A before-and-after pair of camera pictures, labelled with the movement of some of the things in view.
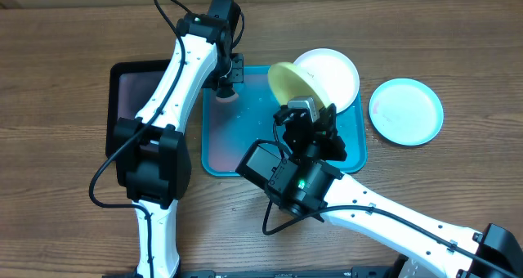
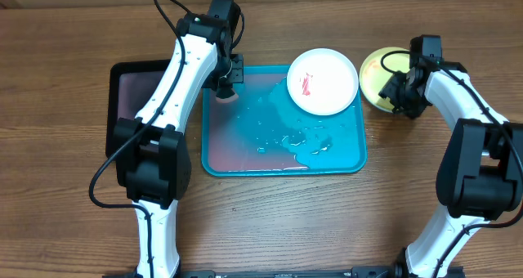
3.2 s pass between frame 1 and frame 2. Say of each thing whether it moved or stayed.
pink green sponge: stayed
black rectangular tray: stayed
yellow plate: moved
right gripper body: moved
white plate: stayed
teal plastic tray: stayed
